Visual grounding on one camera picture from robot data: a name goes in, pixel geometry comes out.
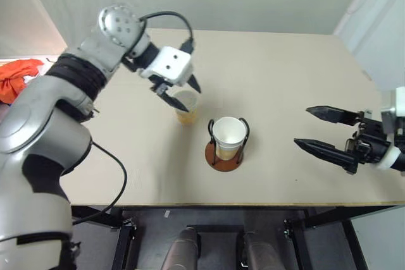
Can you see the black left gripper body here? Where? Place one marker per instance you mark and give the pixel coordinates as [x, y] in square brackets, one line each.
[160, 84]

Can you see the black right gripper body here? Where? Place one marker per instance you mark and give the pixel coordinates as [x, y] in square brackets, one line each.
[371, 140]

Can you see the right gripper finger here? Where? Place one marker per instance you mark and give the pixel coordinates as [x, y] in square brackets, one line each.
[329, 153]
[335, 114]

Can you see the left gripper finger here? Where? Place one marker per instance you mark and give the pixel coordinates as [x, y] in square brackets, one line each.
[195, 84]
[173, 100]

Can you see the clear plastic cup with juice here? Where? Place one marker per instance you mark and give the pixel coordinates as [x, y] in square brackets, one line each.
[190, 118]

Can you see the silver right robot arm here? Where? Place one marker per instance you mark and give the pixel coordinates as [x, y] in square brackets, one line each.
[401, 164]

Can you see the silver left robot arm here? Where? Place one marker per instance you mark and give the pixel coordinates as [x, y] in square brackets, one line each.
[38, 118]

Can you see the yellow print paper cup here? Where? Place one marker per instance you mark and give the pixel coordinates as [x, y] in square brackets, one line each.
[228, 131]
[226, 155]

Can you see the dark rounded shape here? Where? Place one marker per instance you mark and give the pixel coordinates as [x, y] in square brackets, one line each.
[262, 252]
[180, 251]

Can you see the orange cloth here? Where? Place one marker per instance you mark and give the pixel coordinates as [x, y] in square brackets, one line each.
[16, 77]

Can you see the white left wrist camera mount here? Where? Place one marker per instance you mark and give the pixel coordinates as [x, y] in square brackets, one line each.
[171, 61]

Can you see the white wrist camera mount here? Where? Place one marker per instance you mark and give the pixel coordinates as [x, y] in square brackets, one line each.
[394, 108]
[171, 61]

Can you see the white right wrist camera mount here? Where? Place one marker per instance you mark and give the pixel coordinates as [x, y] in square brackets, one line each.
[394, 108]

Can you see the black metal table frame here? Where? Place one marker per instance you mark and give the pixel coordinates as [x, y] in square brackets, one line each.
[125, 244]

